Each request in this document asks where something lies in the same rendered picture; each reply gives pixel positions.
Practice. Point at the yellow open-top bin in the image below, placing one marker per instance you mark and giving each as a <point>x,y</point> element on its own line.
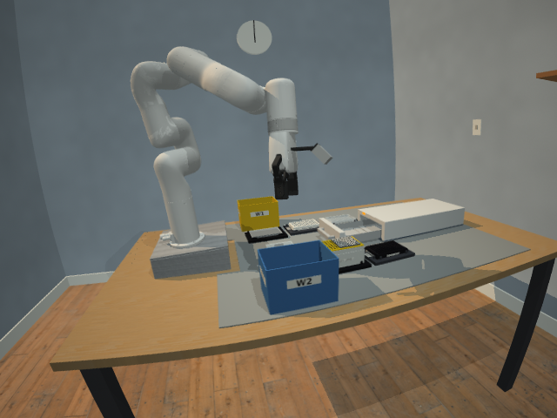
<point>254,215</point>

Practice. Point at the blue bin with label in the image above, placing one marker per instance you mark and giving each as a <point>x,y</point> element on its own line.
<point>309,276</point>

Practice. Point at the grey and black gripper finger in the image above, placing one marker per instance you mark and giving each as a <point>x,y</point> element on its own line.
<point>280,184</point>
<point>292,180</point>

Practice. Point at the grey flat mat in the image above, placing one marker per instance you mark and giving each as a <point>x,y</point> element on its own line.
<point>437,255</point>

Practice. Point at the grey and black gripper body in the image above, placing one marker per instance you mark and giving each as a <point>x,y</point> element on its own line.
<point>281,142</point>

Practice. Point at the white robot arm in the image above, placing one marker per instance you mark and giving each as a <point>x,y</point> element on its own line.
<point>185,66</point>

